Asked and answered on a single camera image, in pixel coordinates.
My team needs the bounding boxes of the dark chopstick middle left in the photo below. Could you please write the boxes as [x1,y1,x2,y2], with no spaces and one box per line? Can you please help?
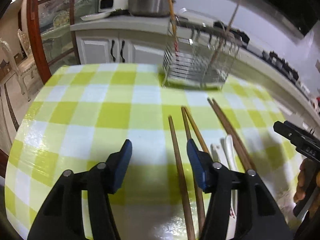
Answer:
[207,97,252,172]

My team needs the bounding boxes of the silver rice cooker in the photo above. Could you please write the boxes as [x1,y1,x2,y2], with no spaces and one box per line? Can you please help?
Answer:
[128,0,170,17]

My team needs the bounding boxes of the light bamboo chopstick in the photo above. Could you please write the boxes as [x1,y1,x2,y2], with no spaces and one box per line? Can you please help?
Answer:
[184,107,209,153]

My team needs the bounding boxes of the white small cooker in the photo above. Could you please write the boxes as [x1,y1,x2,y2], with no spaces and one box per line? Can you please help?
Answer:
[98,0,129,12]

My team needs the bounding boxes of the dark chopstick middle centre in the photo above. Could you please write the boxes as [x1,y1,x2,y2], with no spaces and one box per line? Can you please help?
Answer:
[207,98,257,171]

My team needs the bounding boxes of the white ceramic spoon with hole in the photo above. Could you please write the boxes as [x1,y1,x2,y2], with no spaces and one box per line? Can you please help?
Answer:
[210,144,237,219]

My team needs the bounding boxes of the dark brown chopstick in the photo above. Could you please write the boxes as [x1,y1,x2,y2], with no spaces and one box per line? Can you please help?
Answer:
[210,0,241,64]

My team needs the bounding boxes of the white dining chair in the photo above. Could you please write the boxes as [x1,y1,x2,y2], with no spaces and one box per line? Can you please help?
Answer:
[0,28,38,102]

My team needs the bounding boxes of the black gas stove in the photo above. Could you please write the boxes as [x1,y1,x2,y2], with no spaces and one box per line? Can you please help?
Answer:
[212,21,301,82]

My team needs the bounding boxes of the red wooden door frame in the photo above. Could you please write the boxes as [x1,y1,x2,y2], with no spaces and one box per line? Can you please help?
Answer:
[27,0,52,84]

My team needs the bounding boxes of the white lower cabinet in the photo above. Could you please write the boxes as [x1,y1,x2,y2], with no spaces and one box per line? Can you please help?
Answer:
[71,16,169,65]

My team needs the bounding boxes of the green checkered tablecloth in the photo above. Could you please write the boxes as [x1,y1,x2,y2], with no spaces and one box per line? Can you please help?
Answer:
[5,63,302,239]

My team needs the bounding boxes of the metal wire utensil rack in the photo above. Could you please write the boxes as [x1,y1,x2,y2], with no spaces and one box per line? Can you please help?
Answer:
[162,16,242,89]

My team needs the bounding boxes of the patterned-end light chopstick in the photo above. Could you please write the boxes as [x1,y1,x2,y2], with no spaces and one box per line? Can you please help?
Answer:
[167,0,180,64]

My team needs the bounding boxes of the person's right hand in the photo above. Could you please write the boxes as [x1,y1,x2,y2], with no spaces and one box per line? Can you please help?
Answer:
[293,158,319,219]

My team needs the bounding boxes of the white plate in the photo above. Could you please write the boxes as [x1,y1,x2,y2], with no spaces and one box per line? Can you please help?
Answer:
[80,11,112,22]

